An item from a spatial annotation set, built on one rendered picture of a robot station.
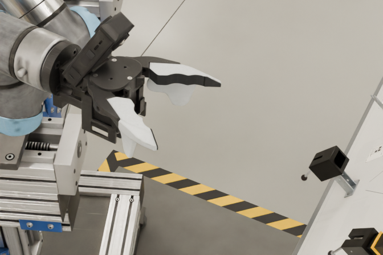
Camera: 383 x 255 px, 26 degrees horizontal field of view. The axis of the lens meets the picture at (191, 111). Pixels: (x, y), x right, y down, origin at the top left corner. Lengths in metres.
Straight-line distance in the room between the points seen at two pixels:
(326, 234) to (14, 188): 0.62
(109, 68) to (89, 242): 1.58
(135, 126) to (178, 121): 2.22
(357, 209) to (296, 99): 1.62
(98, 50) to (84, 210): 1.68
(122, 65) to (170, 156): 2.03
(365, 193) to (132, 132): 0.86
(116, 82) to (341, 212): 0.83
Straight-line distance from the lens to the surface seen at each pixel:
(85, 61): 1.01
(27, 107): 1.18
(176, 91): 1.06
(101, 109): 0.98
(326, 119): 3.22
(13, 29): 1.09
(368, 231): 1.41
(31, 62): 1.06
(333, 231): 1.70
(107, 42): 0.98
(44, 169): 1.58
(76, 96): 1.07
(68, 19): 1.24
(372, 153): 1.84
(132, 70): 1.03
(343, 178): 1.75
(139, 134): 0.95
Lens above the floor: 2.28
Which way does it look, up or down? 45 degrees down
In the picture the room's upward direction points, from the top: straight up
